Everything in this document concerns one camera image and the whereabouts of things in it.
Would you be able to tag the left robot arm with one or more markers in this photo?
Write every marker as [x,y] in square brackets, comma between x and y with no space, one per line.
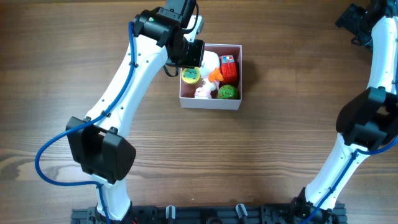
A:
[99,143]

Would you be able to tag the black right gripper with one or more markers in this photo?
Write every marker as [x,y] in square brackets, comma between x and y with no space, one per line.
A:
[348,17]

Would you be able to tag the red toy car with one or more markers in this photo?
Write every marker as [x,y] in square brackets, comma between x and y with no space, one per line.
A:
[228,69]

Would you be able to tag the wooden rattle drum toy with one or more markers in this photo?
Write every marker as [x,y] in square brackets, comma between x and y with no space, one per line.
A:
[190,75]

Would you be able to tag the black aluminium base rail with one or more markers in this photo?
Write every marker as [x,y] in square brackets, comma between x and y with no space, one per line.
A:
[267,213]

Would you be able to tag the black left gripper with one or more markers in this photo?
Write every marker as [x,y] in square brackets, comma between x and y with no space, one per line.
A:
[193,53]

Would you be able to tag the green patterned ball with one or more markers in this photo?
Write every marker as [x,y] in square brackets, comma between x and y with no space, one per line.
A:
[228,92]

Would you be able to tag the white box pink interior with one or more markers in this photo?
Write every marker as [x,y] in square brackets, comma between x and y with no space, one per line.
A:
[186,93]

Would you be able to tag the pink hat doll figure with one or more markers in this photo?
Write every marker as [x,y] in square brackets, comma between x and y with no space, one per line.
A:
[204,92]

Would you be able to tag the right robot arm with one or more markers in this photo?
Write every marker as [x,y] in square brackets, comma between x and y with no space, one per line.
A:
[367,125]

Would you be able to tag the white plush duck toy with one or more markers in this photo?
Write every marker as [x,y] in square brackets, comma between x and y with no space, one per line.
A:
[210,67]

